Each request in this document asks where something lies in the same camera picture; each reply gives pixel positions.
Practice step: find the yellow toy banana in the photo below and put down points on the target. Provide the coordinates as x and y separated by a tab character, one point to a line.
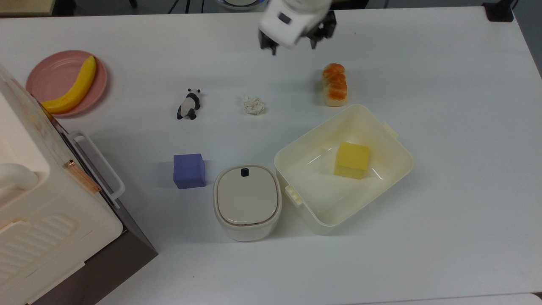
80	84

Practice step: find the purple cube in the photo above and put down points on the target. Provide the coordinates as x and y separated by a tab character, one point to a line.
189	171

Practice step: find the pink plate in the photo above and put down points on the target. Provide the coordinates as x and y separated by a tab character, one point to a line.
53	76

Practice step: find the small cream lidded bin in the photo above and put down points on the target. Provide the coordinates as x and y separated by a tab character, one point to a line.
247	199

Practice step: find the crumpled white paper ball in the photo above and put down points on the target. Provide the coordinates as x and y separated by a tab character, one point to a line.
253	105

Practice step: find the panda figurine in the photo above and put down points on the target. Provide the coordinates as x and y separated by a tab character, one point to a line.
189	103

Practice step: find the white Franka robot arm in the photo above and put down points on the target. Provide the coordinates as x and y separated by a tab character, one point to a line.
292	21

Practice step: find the black tripod legs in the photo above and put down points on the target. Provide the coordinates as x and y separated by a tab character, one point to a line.
187	5

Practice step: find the cream plastic basket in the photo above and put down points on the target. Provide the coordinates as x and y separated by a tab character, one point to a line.
322	203

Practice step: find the yellow foam block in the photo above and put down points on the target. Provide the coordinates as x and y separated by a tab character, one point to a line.
351	161

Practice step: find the orange glazed toy bread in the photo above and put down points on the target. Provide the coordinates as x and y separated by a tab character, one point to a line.
335	84

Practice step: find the black table clamp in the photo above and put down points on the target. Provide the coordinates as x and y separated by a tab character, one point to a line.
499	12

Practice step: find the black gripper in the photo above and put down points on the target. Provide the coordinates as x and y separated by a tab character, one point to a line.
328	24

